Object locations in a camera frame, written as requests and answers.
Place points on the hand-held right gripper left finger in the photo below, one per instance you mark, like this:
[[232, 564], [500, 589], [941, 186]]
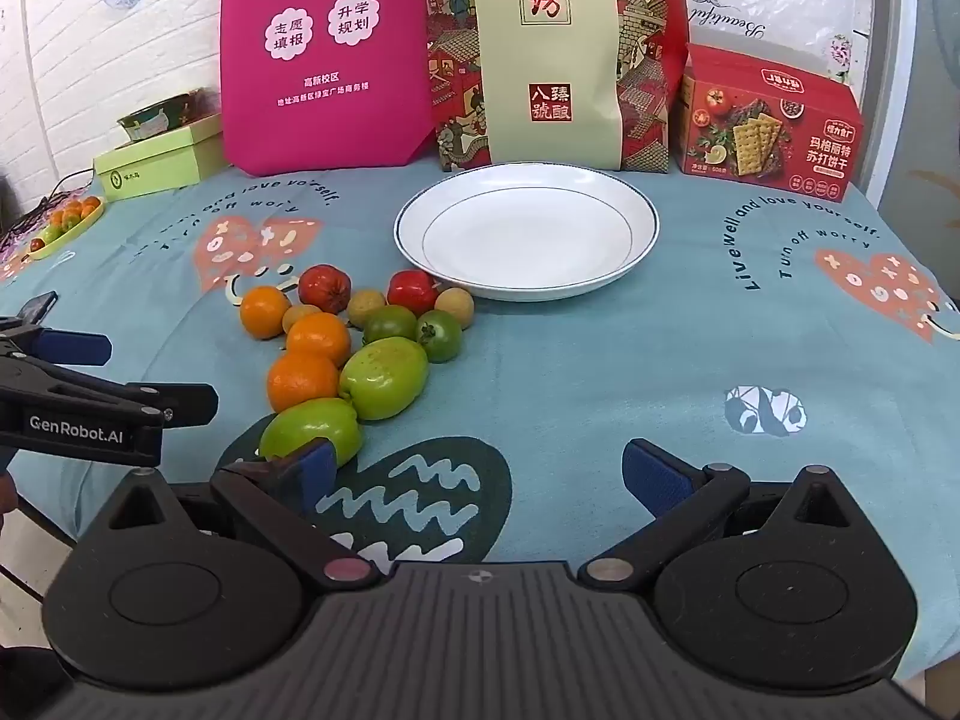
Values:
[[318, 466]]

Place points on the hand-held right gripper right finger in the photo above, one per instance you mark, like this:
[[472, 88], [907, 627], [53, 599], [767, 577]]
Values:
[[652, 476]]

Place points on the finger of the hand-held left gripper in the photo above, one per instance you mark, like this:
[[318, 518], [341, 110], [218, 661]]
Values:
[[71, 349], [180, 399]]

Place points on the large light green fruit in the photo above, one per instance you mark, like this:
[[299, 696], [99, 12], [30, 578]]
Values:
[[384, 376], [307, 426]]

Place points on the orange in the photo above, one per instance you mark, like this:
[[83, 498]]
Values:
[[264, 311], [302, 382], [319, 337]]

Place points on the brown longan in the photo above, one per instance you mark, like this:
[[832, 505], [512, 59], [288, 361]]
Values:
[[367, 306], [454, 307], [300, 317]]

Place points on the white plate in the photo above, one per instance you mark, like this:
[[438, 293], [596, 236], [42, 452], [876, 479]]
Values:
[[525, 232]]

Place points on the row of small fruits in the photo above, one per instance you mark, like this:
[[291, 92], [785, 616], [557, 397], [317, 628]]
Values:
[[64, 219]]

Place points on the small dark flat object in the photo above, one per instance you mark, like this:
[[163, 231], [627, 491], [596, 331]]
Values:
[[37, 306]]

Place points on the teal printed tablecloth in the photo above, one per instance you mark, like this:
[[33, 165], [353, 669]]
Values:
[[600, 367]]

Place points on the light green tray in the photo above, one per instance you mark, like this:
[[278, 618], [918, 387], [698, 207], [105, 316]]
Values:
[[84, 225]]

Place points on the green tomato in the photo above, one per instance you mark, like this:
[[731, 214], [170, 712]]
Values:
[[390, 322], [441, 335]]

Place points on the red tomato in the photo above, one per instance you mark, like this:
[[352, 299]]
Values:
[[325, 286], [411, 289]]

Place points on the light green box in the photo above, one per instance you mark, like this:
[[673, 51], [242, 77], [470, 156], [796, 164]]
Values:
[[150, 165]]

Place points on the green patterned bowl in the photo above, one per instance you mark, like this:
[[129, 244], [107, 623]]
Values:
[[161, 121]]

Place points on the pink paper bag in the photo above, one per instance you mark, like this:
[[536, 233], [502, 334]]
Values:
[[322, 97]]

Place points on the red cracker box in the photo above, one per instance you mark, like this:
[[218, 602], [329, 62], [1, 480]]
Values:
[[765, 139]]

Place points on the red and green gift bag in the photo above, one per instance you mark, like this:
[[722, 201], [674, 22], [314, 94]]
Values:
[[547, 60]]

